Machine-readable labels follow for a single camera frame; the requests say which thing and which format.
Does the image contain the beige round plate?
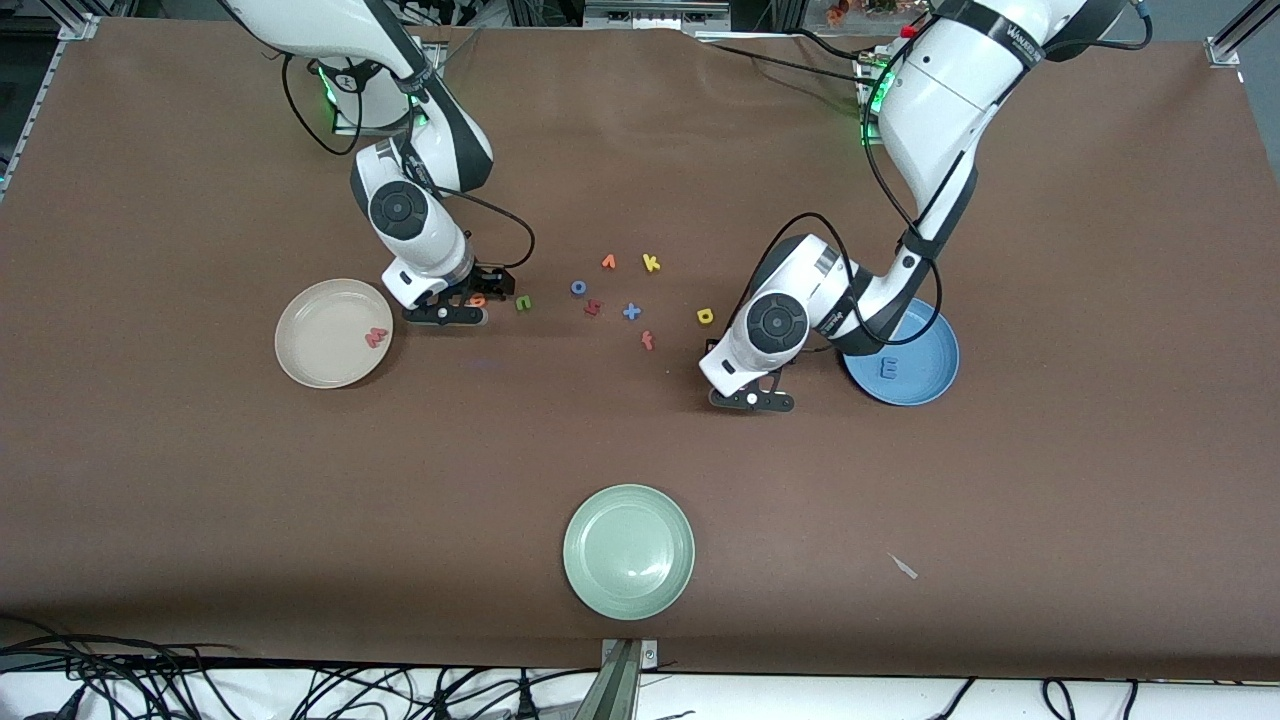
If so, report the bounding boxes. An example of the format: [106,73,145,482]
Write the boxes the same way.
[274,278,395,390]

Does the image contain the blue round plate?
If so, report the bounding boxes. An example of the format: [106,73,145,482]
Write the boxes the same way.
[843,298,961,407]

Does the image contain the green round plate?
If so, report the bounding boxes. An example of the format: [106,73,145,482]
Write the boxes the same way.
[562,484,696,622]

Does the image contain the brown table cover sheet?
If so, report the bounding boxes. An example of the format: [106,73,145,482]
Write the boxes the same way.
[0,18,1280,683]

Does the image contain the dark metal rack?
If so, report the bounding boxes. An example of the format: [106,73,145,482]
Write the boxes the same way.
[505,0,584,29]

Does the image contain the orange background objects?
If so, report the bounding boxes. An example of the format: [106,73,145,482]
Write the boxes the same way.
[825,0,906,26]

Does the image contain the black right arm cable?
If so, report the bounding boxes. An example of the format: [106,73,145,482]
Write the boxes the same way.
[280,50,537,273]

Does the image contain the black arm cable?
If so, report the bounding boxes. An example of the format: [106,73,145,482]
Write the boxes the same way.
[280,50,537,273]
[758,55,947,351]

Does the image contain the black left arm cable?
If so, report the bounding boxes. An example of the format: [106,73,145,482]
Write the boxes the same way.
[758,55,947,351]

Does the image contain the grey metal frame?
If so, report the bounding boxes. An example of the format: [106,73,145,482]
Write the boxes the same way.
[583,0,733,35]

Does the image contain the thin black base cable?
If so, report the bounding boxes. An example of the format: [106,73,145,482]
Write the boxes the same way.
[700,40,881,86]
[790,25,881,63]

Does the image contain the metal bracket with profile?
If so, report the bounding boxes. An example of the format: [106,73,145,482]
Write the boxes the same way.
[572,638,661,720]

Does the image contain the aluminium side rail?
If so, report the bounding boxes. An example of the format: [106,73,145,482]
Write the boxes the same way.
[0,40,63,201]

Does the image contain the aluminium frame corner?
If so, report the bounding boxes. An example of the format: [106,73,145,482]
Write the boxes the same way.
[1205,0,1280,69]

